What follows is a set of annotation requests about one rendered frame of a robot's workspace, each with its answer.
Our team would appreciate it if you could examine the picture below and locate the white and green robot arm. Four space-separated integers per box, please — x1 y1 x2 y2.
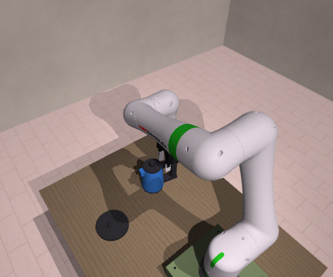
124 89 279 277

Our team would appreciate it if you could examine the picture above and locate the dark grey round disc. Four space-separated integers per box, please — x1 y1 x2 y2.
96 210 129 241

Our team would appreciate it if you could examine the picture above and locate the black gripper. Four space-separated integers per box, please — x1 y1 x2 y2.
156 142 173 172

